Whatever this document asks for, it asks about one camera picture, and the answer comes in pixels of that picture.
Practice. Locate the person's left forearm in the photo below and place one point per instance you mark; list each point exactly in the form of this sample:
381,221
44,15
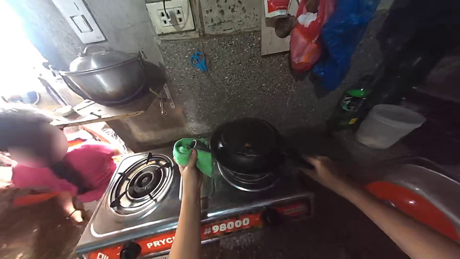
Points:
188,223

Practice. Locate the person's right hand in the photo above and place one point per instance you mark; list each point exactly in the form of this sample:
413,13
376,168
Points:
325,172

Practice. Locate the dark bottle with green cap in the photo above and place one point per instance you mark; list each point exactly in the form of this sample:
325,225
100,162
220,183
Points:
343,111

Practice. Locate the white wall switch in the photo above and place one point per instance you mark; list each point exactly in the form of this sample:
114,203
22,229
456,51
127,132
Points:
81,22

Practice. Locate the small hanging metal tool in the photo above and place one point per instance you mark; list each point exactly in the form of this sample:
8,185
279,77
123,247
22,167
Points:
162,108

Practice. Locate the green cloth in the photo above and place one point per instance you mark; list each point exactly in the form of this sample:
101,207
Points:
203,162

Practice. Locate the large silver cooking pot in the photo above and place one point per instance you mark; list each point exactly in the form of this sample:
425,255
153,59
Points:
111,84

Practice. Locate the round metal burner tray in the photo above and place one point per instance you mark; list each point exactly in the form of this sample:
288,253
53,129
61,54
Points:
163,180
248,187

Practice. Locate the translucent white plastic tub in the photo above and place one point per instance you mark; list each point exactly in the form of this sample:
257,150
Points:
386,126

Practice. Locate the person's right fingers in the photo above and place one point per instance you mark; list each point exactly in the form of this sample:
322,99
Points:
312,160

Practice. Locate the red and white packet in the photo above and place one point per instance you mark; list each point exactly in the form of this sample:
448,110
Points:
276,8

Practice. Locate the pale wall board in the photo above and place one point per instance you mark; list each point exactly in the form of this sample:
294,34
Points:
275,39

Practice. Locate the silver domed pot lid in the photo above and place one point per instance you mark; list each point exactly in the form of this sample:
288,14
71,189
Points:
102,60

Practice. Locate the flat metal strip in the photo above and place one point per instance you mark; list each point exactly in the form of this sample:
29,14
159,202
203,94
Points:
168,95

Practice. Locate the wooden shelf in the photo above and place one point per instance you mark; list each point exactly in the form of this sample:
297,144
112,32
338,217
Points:
107,111

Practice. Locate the white wall socket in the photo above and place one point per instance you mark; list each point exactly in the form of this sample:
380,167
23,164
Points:
172,16

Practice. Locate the person's left hand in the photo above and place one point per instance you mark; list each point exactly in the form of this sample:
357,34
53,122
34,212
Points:
191,174

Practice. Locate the red plastic bag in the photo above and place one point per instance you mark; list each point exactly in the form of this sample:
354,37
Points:
305,46

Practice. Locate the silver two-burner gas stove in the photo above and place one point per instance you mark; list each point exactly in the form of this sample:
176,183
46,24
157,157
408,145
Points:
161,219

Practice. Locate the large metal basin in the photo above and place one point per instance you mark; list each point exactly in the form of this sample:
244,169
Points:
436,187

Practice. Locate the person's left thumb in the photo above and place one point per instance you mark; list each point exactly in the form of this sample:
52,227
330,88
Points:
193,158

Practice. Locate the person's right forearm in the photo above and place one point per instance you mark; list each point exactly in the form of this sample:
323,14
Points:
388,219

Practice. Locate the red plastic basin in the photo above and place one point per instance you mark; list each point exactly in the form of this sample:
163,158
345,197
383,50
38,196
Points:
413,203

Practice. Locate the black frying pan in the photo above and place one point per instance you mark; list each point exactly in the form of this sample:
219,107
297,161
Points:
248,144

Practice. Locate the blue plastic bag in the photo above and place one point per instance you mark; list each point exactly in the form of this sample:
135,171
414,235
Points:
337,43

